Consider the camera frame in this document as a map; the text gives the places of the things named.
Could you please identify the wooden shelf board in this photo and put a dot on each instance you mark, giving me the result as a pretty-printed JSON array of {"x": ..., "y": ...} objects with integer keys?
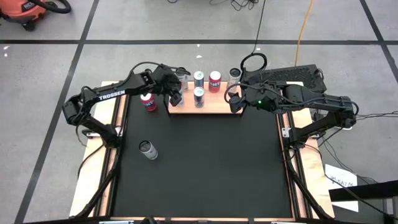
[{"x": 214, "y": 107}]

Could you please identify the silver metal bracket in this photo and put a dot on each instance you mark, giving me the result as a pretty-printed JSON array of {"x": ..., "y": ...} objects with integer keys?
[{"x": 116, "y": 222}]

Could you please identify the grey metal base plate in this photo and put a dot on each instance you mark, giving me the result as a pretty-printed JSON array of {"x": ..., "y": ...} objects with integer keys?
[{"x": 284, "y": 132}]

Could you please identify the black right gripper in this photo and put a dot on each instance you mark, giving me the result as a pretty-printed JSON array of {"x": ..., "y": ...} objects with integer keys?
[{"x": 261, "y": 96}]

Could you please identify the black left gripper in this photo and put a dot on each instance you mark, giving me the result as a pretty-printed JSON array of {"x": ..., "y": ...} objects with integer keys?
[{"x": 164, "y": 81}]

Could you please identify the white energy drink can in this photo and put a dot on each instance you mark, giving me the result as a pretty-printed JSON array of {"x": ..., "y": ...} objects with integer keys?
[
  {"x": 234, "y": 77},
  {"x": 149, "y": 151},
  {"x": 185, "y": 84}
]

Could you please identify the black power adapter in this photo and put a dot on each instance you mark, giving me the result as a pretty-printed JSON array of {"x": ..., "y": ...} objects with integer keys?
[{"x": 317, "y": 116}]

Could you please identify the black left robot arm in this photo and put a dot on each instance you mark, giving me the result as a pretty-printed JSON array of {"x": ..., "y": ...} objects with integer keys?
[{"x": 112, "y": 94}]

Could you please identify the black metal shelf frame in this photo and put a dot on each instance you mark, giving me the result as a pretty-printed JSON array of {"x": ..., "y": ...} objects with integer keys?
[{"x": 165, "y": 107}]

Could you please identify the black aluminium table frame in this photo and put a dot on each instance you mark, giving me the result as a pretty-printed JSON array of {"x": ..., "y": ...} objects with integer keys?
[{"x": 113, "y": 174}]

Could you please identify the red soda can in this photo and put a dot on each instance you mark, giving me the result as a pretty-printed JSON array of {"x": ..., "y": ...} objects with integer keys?
[
  {"x": 149, "y": 104},
  {"x": 214, "y": 83}
]

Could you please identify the white paper sheet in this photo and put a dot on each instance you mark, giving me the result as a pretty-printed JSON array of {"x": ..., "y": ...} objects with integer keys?
[{"x": 339, "y": 172}]

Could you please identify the blue silver energy drink can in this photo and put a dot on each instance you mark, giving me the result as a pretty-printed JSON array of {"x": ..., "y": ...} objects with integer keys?
[
  {"x": 199, "y": 80},
  {"x": 199, "y": 99}
]

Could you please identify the orange shop vacuum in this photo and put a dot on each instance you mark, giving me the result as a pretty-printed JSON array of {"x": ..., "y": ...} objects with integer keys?
[{"x": 25, "y": 11}]

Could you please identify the black metal bar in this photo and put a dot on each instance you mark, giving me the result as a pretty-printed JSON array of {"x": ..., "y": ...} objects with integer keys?
[{"x": 367, "y": 190}]

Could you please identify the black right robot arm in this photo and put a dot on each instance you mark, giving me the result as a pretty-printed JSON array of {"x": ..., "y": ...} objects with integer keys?
[{"x": 323, "y": 101}]

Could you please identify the black table mat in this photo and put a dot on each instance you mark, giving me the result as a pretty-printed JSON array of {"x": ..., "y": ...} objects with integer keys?
[{"x": 202, "y": 161}]

